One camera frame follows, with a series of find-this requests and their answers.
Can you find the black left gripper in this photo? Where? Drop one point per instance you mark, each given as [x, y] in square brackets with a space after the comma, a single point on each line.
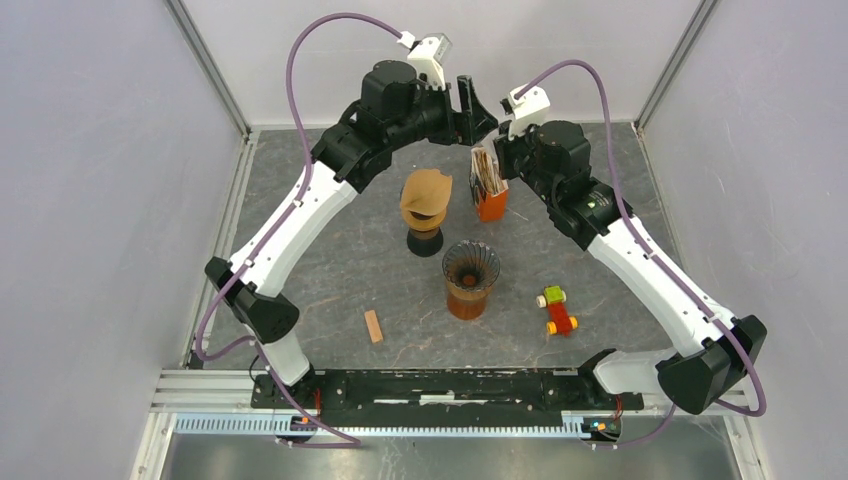
[473, 121]

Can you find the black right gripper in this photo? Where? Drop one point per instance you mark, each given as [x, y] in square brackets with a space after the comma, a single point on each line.
[505, 147]

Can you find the brown paper coffee filter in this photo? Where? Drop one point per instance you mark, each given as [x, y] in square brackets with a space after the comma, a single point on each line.
[426, 192]

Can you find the light wooden ring holder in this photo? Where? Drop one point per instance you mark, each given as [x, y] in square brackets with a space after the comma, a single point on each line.
[423, 227]

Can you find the orange glass carafe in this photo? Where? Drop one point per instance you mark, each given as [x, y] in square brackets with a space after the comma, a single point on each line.
[464, 308]

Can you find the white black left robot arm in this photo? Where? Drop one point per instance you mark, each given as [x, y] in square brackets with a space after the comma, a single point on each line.
[395, 109]

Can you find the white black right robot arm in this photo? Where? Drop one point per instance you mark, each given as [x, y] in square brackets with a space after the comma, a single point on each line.
[712, 348]

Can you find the orange coffee filter box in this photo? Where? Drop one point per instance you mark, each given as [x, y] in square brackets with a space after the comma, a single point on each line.
[490, 191]

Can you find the colourful toy car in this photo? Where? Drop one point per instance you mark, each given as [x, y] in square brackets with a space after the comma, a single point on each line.
[553, 300]

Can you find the small wooden block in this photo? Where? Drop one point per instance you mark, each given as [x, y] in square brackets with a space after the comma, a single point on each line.
[373, 326]

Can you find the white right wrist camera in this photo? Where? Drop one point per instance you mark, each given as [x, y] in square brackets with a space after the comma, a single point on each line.
[529, 109]

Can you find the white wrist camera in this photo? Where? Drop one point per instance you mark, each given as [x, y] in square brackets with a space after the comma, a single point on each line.
[426, 57]
[529, 109]

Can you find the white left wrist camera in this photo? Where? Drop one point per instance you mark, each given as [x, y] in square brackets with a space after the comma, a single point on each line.
[426, 57]

